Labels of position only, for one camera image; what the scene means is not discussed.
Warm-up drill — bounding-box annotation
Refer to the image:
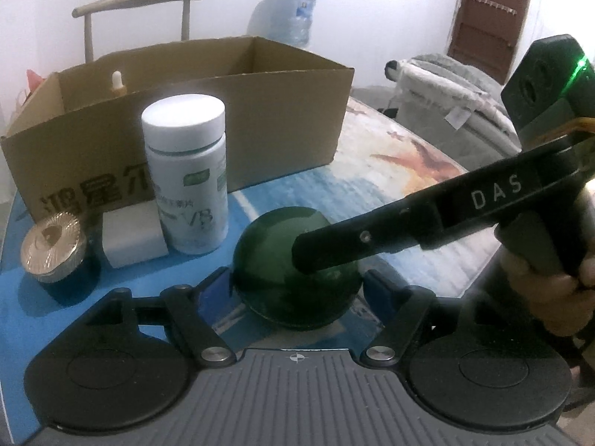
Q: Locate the gold lid jar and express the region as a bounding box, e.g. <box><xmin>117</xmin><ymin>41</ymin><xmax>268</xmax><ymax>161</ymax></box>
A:
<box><xmin>21</xmin><ymin>211</ymin><xmax>89</xmax><ymax>284</ymax></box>

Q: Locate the brown wooden door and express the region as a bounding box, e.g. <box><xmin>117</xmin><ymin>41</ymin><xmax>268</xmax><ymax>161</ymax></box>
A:
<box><xmin>447</xmin><ymin>0</ymin><xmax>535</xmax><ymax>85</ymax></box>

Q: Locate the white pill bottle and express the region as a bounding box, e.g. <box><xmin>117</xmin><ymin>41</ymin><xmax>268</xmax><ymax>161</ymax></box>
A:
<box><xmin>141</xmin><ymin>94</ymin><xmax>229</xmax><ymax>255</ymax></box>

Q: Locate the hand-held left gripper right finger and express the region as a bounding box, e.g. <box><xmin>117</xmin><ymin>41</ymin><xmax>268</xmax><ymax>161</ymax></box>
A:
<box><xmin>360</xmin><ymin>269</ymin><xmax>440</xmax><ymax>367</ymax></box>

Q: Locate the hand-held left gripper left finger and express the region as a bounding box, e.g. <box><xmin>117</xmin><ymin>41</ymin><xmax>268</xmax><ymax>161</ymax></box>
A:
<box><xmin>86</xmin><ymin>267</ymin><xmax>236</xmax><ymax>368</ymax></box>

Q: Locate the blue water jug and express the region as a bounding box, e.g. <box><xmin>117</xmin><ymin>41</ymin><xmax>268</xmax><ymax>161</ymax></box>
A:
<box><xmin>251</xmin><ymin>0</ymin><xmax>322</xmax><ymax>48</ymax></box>

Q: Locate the white charger block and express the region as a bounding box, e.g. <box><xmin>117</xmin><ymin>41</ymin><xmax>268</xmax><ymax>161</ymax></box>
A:
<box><xmin>101</xmin><ymin>202</ymin><xmax>169</xmax><ymax>269</ymax></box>

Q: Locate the ocean print table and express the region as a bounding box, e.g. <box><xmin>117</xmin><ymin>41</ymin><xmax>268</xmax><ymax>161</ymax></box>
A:
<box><xmin>0</xmin><ymin>95</ymin><xmax>503</xmax><ymax>382</ymax></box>

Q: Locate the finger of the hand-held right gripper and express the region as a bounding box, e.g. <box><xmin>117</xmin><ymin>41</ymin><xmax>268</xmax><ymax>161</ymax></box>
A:
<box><xmin>292</xmin><ymin>195</ymin><xmax>438</xmax><ymax>275</ymax></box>

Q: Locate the person's right hand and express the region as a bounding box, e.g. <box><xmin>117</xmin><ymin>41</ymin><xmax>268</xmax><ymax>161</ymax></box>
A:
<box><xmin>504</xmin><ymin>251</ymin><xmax>595</xmax><ymax>337</ymax></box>

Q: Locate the brown cardboard box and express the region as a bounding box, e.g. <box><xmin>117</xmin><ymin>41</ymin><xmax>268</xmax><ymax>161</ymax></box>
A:
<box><xmin>0</xmin><ymin>36</ymin><xmax>354</xmax><ymax>224</ymax></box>

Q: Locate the green round jar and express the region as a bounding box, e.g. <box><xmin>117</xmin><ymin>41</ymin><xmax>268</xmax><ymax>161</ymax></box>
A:
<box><xmin>232</xmin><ymin>207</ymin><xmax>363</xmax><ymax>328</ymax></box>

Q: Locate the red plastic bag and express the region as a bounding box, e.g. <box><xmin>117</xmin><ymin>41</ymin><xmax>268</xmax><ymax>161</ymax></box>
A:
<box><xmin>14</xmin><ymin>69</ymin><xmax>49</xmax><ymax>119</ymax></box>

